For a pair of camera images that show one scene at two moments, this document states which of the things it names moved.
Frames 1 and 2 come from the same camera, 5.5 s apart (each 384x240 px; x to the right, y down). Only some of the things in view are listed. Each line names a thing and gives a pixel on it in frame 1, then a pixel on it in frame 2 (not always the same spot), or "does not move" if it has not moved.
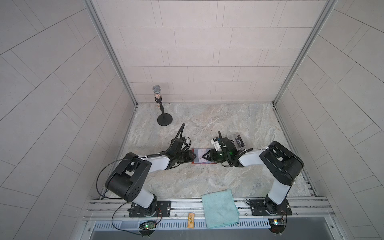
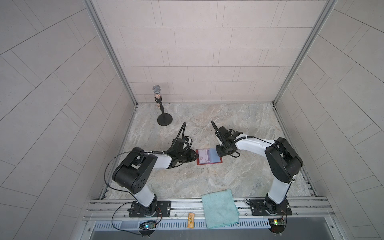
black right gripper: (211, 156) → (217, 147)
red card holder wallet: (199, 160) does not move
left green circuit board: (147, 225) does not move
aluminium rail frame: (308, 209) does not move
